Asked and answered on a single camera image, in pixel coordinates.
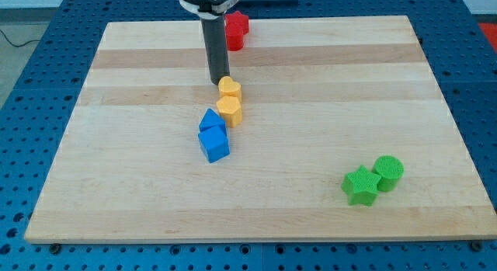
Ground green star block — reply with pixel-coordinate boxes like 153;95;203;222
341;165;381;207

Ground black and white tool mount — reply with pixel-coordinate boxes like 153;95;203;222
179;0;240;19

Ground blue triangle block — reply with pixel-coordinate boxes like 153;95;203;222
199;109;228;135

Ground yellow heart block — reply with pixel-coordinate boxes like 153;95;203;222
217;76;242;102

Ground green cylinder block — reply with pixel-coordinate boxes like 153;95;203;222
373;155;405;192

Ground blue cube block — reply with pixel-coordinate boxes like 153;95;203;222
198;126;230;163

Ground red star block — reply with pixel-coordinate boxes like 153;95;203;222
225;11;249;35

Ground yellow hexagon block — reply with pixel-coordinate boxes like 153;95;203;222
216;96;243;127

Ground black cable on floor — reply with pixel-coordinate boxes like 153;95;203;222
0;29;42;48

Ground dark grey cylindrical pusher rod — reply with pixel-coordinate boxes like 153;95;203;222
201;15;230;85

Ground light wooden board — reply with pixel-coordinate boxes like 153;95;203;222
25;16;496;244

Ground red cylinder block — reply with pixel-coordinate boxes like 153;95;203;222
225;23;244;51

